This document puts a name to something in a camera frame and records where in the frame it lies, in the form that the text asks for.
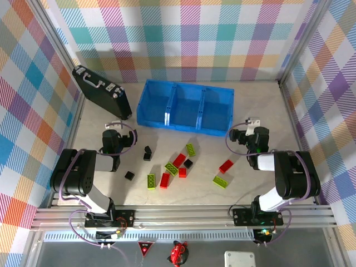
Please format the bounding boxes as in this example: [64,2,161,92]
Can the black briefcase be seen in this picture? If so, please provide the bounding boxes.
[72,65,133,121]

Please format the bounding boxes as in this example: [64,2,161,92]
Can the small left circuit board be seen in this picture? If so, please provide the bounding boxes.
[96,229,125,240]

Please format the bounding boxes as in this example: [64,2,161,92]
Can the aluminium frame post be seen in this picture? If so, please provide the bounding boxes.
[34,0,86,97]
[278,0,333,84]

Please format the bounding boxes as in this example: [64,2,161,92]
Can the red triangle emblem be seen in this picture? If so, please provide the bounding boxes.
[137,241,154,258]

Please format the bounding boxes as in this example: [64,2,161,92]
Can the small circuit board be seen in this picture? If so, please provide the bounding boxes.
[96,229,125,240]
[254,227,279,240]

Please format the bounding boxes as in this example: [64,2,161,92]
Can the blue three-compartment bin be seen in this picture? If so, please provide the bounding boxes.
[136,79,235,137]

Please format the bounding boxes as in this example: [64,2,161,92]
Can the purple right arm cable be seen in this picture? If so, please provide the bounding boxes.
[225,123,313,247]

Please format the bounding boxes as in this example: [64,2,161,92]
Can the white slotted cable duct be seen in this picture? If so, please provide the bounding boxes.
[44,233,255,242]

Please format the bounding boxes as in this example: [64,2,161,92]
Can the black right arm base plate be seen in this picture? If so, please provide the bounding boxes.
[233,207,284,226]

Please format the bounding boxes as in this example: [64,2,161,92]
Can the red and black toy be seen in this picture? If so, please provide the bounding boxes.
[166,240,190,265]

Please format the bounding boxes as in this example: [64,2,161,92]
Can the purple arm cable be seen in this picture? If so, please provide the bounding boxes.
[60,122,139,267]
[225,123,313,247]

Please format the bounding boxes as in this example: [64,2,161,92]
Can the aluminium front rail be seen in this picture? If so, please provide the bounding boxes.
[30,205,337,231]

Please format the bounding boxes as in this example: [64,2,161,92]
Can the small right circuit board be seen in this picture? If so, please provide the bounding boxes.
[254,227,279,240]

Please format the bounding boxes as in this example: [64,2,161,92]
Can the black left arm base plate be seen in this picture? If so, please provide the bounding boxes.
[85,210,136,228]

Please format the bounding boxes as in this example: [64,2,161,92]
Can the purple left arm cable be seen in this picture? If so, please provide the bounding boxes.
[60,122,139,267]

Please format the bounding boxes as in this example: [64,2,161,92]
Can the aluminium side rail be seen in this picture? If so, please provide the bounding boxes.
[48,93,86,208]
[279,82,333,208]

